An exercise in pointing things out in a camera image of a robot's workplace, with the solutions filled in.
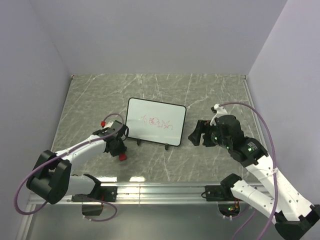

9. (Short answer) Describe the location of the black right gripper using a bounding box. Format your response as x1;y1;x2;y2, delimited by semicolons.
187;118;232;149

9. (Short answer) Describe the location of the red and black eraser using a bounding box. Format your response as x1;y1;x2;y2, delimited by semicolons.
118;153;127;162

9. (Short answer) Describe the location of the small black-framed whiteboard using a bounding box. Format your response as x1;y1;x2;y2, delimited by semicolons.
125;97;187;147

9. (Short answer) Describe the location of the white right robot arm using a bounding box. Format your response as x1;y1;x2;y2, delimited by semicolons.
188;115;320;240

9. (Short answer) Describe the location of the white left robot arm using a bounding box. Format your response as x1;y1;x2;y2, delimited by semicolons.
26;120;129;205

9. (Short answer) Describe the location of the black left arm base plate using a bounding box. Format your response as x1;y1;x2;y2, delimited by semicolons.
71;186;118;203

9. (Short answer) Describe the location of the aluminium front rail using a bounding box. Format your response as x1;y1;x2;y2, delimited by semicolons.
17;182;267;240

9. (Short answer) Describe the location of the aluminium rail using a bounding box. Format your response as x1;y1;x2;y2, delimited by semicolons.
17;182;267;240
241;75;269;151

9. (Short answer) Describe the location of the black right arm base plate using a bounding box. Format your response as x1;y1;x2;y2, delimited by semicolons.
201;185;225;202

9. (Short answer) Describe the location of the aluminium right side rail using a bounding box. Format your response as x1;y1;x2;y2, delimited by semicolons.
241;75;269;151

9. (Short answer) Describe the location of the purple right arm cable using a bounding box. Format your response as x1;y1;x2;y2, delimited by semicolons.
221;101;280;240

